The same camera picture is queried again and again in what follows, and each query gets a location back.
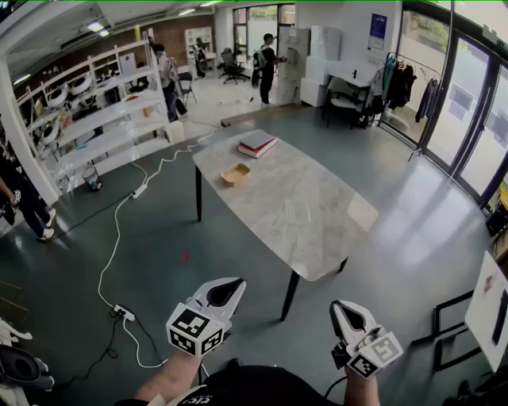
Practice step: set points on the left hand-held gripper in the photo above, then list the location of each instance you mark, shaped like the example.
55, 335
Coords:
190, 329

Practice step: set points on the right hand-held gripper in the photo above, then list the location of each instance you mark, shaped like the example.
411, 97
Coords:
377, 353

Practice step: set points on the clear plastic container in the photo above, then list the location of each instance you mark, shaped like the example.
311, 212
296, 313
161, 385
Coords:
297, 212

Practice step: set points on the beige plastic bin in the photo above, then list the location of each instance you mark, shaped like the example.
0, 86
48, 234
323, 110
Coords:
236, 174

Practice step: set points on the person's right forearm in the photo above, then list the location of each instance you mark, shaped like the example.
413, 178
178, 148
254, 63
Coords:
359, 390

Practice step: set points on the person's left forearm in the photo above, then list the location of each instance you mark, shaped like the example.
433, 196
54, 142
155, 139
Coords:
170, 376

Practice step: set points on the black table leg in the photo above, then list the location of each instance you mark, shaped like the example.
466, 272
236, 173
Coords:
343, 265
198, 194
289, 295

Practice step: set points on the person's dark clothing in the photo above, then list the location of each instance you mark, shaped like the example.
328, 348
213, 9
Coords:
254, 386

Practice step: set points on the white power strip with plugs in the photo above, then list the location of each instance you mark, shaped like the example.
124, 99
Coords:
124, 312

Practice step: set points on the white board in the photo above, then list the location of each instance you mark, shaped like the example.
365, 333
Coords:
482, 313

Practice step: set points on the grey book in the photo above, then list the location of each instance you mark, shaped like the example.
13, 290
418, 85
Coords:
257, 139

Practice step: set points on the cardboard box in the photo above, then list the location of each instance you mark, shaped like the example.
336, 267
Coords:
502, 246

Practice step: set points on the pale floor box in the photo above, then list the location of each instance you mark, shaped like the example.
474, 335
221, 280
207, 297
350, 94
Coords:
174, 132

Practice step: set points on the grey bucket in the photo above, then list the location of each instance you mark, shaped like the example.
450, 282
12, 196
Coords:
92, 179

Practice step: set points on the black clothes rack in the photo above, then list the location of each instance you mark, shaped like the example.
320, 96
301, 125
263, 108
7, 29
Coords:
415, 154

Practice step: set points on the black and yellow case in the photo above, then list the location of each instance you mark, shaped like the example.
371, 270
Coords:
498, 218

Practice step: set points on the white shelving unit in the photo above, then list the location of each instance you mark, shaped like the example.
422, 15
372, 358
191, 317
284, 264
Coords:
119, 113

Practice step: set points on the black folding chair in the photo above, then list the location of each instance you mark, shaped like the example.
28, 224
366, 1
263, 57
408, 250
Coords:
186, 81

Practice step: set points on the grey rounded device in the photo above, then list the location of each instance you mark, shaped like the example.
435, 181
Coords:
21, 368

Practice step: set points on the white box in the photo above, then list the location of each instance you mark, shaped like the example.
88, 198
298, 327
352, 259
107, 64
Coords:
317, 69
313, 92
325, 41

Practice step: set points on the black chair with white cushion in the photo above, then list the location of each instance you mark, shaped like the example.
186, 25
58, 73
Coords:
343, 102

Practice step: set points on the black office chair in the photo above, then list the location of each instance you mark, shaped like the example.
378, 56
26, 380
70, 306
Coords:
230, 63

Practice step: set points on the dark grey hanging jacket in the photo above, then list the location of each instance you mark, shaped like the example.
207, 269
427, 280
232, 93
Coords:
428, 99

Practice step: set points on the white round device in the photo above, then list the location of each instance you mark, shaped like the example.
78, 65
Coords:
57, 97
51, 133
81, 84

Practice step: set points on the black hanging jacket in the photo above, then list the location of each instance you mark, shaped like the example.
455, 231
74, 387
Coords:
401, 87

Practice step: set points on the light grey hanging garment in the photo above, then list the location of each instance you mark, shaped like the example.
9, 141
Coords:
377, 83

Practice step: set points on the white desk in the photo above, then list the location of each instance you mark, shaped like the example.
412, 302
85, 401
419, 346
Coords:
349, 78

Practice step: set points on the white paper notice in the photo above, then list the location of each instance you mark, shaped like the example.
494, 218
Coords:
500, 123
458, 101

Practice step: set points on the teal hanging garment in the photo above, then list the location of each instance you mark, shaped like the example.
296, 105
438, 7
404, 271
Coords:
391, 73

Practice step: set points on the white bookcase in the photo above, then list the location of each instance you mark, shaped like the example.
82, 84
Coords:
206, 39

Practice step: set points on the black framed glass doors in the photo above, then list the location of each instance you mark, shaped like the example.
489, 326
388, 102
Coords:
494, 79

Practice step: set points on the ceiling light panel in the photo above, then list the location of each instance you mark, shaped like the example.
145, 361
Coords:
95, 26
186, 12
104, 33

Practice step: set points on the black metal frame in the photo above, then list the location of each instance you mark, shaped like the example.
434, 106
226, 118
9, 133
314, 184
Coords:
436, 317

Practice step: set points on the blue wall poster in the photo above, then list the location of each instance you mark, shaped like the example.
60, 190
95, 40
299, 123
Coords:
378, 31

